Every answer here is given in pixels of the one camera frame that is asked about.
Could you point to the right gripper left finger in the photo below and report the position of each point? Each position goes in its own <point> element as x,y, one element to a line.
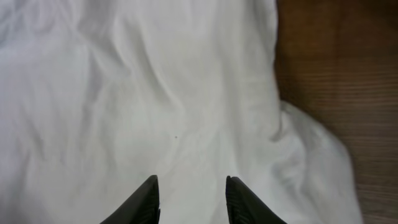
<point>142,207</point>

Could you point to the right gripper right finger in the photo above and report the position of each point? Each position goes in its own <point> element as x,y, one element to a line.
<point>245,207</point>

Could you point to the white polo shirt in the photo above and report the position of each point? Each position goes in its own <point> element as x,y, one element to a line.
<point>98,95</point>

